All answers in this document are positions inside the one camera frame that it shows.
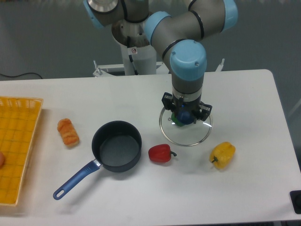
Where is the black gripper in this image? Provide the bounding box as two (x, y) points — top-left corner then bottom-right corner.
(161, 92), (212, 124)

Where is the glass lid with blue knob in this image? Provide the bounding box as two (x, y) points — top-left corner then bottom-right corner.
(159, 108), (213, 147)

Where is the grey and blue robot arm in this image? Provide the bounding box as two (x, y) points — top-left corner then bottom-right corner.
(84, 0), (238, 125)

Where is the green bell pepper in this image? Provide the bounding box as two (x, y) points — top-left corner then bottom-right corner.
(171, 113), (184, 127)

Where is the red bell pepper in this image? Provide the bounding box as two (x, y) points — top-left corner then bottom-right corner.
(148, 144), (177, 163)

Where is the yellow bell pepper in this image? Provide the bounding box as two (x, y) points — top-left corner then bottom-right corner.
(209, 142), (236, 170)

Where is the orange bread roll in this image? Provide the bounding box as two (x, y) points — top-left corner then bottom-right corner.
(57, 118), (79, 148)

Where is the black device at table corner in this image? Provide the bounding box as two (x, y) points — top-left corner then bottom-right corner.
(290, 190), (301, 214)

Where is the yellow wicker basket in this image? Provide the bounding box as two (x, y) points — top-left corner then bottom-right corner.
(0, 96), (43, 206)

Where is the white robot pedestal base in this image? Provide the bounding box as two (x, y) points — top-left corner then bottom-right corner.
(92, 20), (226, 78)

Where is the black saucepan with blue handle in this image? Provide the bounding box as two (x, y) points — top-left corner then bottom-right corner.
(53, 121), (142, 200)

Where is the black cable on floor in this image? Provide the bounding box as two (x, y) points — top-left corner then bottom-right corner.
(0, 72), (43, 80)

